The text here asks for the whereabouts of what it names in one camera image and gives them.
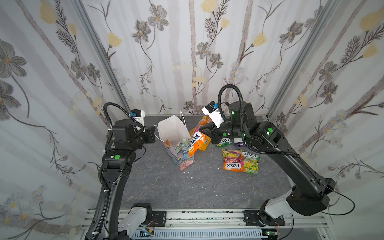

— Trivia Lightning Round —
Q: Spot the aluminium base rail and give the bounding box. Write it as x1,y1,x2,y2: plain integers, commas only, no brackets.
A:
77,208,335,240

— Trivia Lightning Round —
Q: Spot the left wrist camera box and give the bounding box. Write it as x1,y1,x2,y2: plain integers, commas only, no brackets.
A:
131,109,145,132

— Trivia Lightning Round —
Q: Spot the lime Fox's candy bag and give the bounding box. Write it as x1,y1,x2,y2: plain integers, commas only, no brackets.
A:
242,152,260,175

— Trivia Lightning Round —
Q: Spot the white slotted cable duct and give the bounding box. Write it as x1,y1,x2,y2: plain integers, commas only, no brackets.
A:
132,229,268,240

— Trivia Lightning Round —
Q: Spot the green Fox's candy bag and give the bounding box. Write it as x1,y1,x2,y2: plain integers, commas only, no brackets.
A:
216,138,233,148

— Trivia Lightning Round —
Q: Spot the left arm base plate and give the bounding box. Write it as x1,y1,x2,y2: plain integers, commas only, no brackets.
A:
149,211,167,228

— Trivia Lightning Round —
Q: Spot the yellow snack bag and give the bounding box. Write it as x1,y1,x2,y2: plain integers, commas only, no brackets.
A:
189,128,212,152

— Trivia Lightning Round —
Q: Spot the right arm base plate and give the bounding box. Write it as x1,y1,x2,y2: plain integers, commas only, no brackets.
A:
243,210,286,227

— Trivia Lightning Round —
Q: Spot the small orange snack packet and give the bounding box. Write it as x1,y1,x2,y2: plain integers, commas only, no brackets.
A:
197,116,212,129

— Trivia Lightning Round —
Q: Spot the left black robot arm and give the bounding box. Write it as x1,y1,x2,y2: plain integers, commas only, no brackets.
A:
84,102,156,240

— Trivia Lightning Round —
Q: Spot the pink Fox's fruits bag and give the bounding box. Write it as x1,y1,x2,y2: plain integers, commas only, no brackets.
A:
222,149,245,172

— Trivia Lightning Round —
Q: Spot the white paper bag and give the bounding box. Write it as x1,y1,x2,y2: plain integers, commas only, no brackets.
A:
156,111,195,171

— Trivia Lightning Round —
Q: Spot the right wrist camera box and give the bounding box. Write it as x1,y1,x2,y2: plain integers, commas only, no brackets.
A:
202,101,224,128

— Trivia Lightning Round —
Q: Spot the orange pink Fox's bag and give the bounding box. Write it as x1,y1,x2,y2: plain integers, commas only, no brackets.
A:
189,127,205,157

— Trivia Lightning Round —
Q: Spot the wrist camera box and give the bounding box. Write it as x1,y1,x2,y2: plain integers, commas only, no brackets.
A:
131,109,145,132
202,101,224,128

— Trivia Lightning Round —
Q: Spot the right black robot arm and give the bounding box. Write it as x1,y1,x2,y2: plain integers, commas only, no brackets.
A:
200,85,336,227

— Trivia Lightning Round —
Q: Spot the purple snack packet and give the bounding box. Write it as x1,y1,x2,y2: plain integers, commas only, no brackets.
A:
234,138,245,147

